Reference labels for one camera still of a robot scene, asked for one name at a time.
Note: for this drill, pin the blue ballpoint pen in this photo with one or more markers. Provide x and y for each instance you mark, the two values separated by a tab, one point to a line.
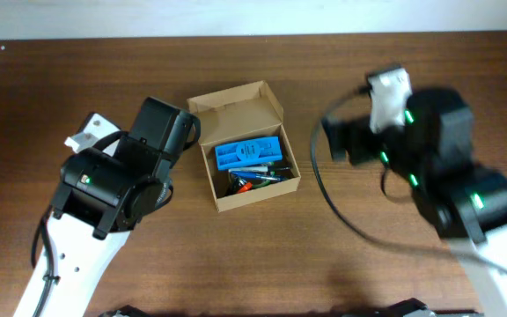
259	176

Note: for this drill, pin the black white marker pen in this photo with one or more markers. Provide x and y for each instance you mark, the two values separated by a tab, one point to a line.
259	169

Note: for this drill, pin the blue plastic case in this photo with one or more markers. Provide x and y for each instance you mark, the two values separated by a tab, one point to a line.
249	152

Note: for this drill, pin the green tape roll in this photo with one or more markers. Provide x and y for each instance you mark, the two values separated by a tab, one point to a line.
264	182

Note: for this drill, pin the brown cardboard box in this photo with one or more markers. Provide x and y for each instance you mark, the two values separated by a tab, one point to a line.
238	114

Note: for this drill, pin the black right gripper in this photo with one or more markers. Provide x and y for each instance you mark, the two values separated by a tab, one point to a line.
339	141

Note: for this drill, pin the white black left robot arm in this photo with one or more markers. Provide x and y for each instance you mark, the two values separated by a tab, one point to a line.
113	179

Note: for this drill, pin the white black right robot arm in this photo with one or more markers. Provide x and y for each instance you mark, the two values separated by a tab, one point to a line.
463	200

